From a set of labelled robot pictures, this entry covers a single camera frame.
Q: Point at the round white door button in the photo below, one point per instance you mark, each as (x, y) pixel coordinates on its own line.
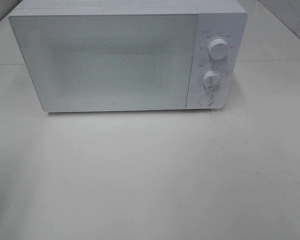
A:
(206, 100)

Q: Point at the white timer knob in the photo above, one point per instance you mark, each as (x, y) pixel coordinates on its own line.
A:
(211, 78)

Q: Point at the white microwave door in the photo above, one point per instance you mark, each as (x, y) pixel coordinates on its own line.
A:
(81, 63)

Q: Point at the white microwave oven body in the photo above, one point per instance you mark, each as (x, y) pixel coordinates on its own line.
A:
(215, 19)

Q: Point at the upper white power knob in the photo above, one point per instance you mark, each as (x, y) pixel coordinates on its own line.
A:
(218, 48)

